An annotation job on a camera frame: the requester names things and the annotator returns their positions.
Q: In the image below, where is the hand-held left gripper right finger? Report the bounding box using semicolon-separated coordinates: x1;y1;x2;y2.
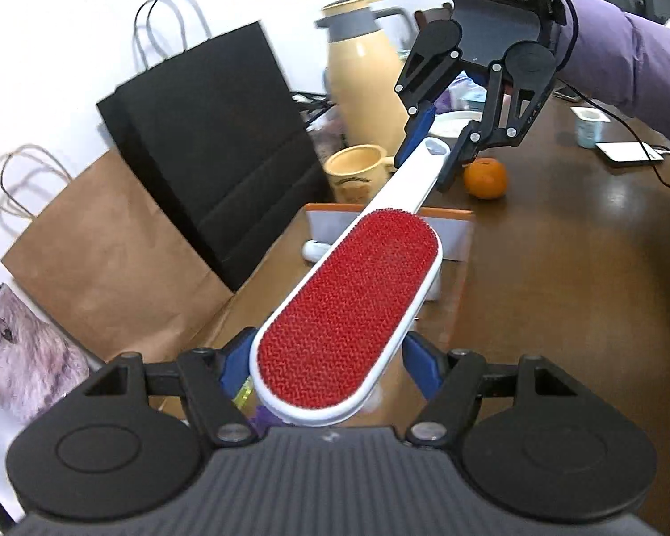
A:
402;331;588;450

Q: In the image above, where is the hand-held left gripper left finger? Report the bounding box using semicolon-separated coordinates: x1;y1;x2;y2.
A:
83;327;259;450

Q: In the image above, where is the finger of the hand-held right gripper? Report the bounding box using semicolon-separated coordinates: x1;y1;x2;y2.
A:
392;49;463;169
437;61;551;189

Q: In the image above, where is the purple ridged lid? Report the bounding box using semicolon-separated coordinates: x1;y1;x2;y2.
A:
248;405;280;431

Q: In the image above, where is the red lint brush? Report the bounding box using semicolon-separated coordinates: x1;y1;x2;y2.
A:
250;137;453;428

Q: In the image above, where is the orange cardboard box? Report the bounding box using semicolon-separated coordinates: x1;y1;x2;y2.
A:
145;202;474;422

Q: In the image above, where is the person's right forearm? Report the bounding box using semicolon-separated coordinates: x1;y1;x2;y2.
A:
558;0;670;151

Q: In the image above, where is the green spray bottle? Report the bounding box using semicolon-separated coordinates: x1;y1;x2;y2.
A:
231;377;255;408

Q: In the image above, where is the purple patterned packet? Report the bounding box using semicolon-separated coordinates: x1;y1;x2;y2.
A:
444;75;489;115

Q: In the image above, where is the orange fruit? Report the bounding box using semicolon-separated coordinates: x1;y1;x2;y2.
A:
462;157;508;201

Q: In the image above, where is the beige thermos jug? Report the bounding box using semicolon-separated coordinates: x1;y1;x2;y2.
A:
314;0;419;160

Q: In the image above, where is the yellow mug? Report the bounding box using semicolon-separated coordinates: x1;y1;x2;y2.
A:
324;144;397;206

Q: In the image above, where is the white yogurt cup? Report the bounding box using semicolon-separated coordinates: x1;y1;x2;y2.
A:
569;106;611;150

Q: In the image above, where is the white phone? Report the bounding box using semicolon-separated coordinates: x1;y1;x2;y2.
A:
595;141;665;165

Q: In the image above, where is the brown paper bag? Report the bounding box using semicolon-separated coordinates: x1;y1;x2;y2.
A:
0;144;252;364

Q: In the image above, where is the black paper bag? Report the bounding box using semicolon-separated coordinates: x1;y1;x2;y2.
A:
96;0;336;291

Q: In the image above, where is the purple marbled vase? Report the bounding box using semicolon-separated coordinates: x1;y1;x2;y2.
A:
0;284;90;425

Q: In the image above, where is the black cable bundle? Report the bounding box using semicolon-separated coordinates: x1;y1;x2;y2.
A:
289;91;336;129

